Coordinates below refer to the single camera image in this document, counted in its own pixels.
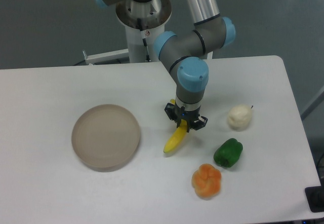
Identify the white garlic bulb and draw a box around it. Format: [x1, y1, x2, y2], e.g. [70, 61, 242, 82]
[227, 104, 253, 131]

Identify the white left bracket bar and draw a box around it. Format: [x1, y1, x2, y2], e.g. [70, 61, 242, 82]
[83, 49, 129, 65]

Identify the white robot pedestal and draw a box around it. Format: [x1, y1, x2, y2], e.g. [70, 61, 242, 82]
[116, 0, 172, 63]

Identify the green bell pepper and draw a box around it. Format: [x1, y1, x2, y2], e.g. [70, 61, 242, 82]
[213, 138, 243, 168]

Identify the white right bracket bar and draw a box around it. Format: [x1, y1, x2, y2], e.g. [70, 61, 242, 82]
[207, 52, 213, 60]

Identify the yellow banana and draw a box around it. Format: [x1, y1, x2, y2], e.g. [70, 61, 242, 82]
[163, 98, 189, 155]

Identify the beige round plate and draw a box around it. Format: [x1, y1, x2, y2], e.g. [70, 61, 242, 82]
[71, 104, 141, 172]

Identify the black device at table edge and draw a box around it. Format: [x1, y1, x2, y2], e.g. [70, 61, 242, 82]
[305, 186, 323, 213]

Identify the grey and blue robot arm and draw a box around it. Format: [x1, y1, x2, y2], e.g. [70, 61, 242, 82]
[95, 0, 235, 131]

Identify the black pedestal cable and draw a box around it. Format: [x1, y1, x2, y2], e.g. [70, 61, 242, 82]
[136, 18, 152, 63]

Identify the white bracket bar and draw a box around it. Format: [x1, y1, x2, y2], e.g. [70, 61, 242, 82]
[207, 52, 213, 60]
[83, 49, 129, 65]

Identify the peeled orange mandarin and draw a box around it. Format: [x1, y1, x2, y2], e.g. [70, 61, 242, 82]
[191, 164, 222, 199]

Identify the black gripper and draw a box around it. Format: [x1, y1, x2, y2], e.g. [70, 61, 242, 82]
[165, 102, 208, 133]

